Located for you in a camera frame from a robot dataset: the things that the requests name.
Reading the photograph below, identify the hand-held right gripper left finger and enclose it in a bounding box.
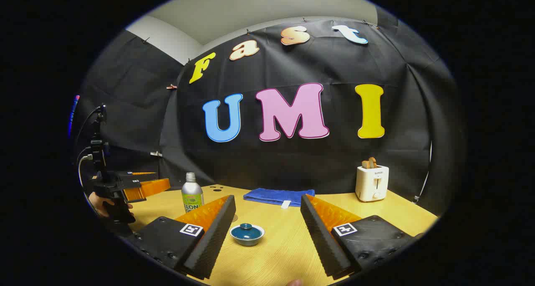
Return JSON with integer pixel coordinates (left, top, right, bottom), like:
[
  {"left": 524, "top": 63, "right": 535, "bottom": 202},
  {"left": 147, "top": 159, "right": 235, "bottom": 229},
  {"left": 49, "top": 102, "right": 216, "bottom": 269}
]
[{"left": 125, "top": 195, "right": 237, "bottom": 280}]

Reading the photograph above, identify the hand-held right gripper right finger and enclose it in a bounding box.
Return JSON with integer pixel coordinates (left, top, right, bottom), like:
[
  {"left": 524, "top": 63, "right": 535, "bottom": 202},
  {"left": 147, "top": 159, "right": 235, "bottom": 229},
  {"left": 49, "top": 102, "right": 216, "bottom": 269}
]
[{"left": 300, "top": 194, "right": 425, "bottom": 280}]

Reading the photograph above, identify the white teacup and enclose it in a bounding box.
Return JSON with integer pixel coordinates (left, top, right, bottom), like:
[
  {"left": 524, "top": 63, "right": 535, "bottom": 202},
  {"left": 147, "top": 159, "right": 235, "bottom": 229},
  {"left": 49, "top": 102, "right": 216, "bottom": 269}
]
[{"left": 229, "top": 224, "right": 265, "bottom": 247}]

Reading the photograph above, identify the silver green-label water bottle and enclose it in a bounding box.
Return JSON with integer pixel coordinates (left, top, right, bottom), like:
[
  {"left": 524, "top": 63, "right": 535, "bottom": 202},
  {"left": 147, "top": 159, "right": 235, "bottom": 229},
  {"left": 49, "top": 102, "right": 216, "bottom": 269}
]
[{"left": 181, "top": 172, "right": 204, "bottom": 213}]

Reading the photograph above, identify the blue towel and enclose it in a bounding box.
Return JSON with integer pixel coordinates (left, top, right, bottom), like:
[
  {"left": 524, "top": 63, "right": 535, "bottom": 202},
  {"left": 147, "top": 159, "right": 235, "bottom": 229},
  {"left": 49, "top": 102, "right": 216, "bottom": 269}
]
[{"left": 243, "top": 188, "right": 316, "bottom": 208}]

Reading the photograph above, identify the white toaster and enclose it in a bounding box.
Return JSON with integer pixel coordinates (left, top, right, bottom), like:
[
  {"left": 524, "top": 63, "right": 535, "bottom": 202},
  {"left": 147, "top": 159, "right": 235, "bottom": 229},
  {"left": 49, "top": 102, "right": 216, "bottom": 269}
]
[{"left": 355, "top": 165, "right": 390, "bottom": 202}]

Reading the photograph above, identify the black backdrop cloth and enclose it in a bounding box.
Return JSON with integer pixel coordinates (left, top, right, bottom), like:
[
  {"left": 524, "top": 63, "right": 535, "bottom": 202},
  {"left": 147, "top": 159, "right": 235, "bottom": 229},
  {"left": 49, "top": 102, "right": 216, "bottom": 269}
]
[{"left": 69, "top": 16, "right": 466, "bottom": 215}]

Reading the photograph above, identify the grey cable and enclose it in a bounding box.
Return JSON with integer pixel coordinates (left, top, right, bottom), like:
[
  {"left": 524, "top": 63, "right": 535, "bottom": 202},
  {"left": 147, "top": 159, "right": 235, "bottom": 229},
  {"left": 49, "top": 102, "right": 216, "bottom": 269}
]
[{"left": 76, "top": 153, "right": 94, "bottom": 203}]

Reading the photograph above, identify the white cable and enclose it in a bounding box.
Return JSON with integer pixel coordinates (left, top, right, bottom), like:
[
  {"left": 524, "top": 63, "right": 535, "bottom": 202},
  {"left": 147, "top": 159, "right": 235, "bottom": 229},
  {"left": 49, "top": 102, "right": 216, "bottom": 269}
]
[{"left": 414, "top": 142, "right": 432, "bottom": 204}]

